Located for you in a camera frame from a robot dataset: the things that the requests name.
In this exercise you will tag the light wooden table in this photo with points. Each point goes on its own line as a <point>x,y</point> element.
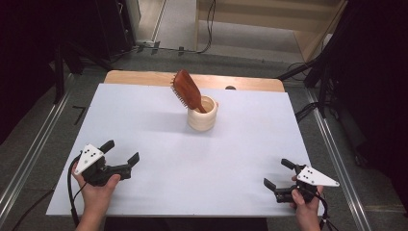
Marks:
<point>141,78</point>

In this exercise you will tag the metal floor rail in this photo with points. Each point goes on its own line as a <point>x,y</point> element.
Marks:
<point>29,160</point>
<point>340,160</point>

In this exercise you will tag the white power strip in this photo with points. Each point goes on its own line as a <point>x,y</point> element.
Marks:
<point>146,42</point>

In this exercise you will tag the black stand legs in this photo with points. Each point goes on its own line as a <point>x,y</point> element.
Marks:
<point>64,67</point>

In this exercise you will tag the wooden hairbrush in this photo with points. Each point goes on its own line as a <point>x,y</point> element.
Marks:
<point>187,89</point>

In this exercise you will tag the beige wooden partition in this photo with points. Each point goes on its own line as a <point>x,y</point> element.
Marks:
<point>256,22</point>

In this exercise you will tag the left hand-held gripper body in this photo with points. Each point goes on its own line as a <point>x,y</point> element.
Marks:
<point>96,166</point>

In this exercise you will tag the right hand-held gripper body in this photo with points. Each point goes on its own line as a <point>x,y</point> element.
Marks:
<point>308,181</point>

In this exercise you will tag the white table sheet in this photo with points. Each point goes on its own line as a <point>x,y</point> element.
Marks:
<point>198,166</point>

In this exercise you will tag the person's right hand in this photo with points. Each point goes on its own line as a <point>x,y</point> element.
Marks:
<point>306,208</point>

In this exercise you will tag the black cabinet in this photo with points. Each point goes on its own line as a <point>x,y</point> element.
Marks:
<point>112,25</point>

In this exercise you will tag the cream ribbed cup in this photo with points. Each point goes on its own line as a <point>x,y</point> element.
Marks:
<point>202,117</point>

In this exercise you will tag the person's left hand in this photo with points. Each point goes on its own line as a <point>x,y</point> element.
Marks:
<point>96,195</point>

